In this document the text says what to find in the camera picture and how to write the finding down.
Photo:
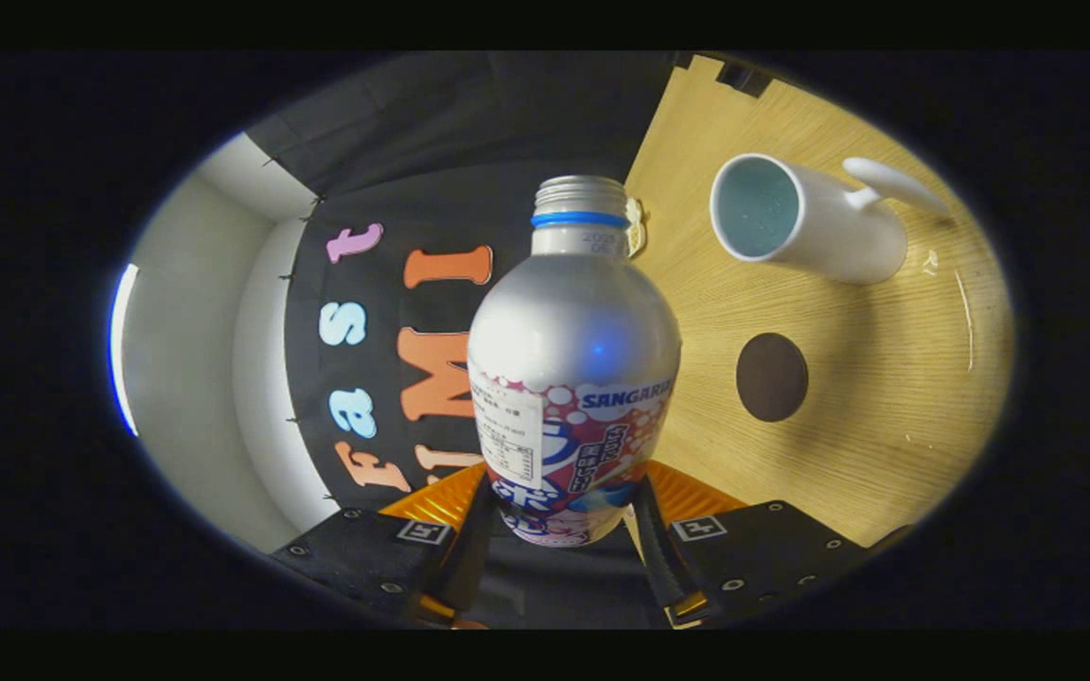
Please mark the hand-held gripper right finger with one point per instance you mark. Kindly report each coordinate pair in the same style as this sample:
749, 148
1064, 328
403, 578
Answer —
659, 558

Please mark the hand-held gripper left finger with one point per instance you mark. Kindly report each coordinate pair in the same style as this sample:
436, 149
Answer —
365, 558

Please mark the dark brown round coaster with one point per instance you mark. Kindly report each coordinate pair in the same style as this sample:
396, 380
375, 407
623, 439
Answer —
772, 376

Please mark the white cup blue inside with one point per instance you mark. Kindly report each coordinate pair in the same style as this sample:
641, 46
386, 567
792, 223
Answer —
838, 236

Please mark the small black block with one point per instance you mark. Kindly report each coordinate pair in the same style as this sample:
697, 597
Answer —
744, 78

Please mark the black backdrop cloth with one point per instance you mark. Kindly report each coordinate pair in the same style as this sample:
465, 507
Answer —
394, 142

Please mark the wooden table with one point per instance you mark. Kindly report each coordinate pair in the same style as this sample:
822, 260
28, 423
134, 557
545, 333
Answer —
886, 426

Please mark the silver juice bottle printed label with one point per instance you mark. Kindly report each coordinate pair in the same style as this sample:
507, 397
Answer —
573, 340

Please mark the white compartment tray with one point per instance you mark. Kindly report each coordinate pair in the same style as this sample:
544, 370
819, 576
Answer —
637, 227

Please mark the ceiling light panel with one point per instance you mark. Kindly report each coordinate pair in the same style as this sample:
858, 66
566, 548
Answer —
124, 350

